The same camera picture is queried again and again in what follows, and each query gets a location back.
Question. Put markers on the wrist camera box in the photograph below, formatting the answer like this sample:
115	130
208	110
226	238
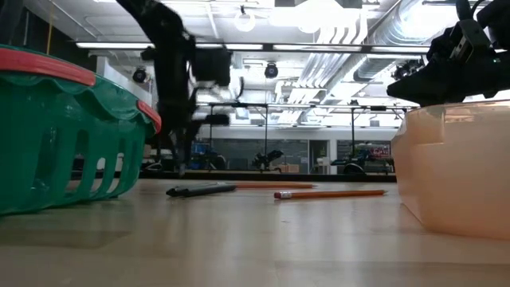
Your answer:
470	40
212	67

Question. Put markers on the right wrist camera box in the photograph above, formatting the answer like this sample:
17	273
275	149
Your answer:
470	40

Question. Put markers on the black aluminium table frame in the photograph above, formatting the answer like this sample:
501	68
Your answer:
279	176

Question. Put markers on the black background rig frame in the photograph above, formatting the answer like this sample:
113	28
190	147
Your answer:
266	119

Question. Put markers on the orange pencil with eraser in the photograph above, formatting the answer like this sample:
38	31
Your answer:
279	185
330	194

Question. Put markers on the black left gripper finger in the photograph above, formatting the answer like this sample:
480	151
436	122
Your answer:
184	151
174	147

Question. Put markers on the ceiling light strip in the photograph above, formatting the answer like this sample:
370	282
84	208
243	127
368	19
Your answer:
113	45
316	48
400	49

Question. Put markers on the background robot station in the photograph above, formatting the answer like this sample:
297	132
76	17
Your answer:
360	159

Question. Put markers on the silver ventilation duct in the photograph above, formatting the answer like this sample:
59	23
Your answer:
382	60

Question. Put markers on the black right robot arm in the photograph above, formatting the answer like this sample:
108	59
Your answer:
498	20

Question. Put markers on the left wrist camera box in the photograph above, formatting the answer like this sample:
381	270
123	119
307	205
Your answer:
212	67

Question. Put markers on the orange transparent bag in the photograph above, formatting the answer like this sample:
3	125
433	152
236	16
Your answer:
458	171

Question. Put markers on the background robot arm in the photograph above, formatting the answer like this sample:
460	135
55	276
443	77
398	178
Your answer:
267	157

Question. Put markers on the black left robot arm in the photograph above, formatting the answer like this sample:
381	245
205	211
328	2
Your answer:
151	20

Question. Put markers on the black ceiling camera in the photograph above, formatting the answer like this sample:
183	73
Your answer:
139	75
271	70

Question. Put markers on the black pen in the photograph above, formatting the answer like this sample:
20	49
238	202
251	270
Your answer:
199	190

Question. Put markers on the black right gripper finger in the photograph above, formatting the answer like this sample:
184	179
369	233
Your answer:
414	92

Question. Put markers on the cardboard box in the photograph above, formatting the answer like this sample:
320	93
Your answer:
289	168

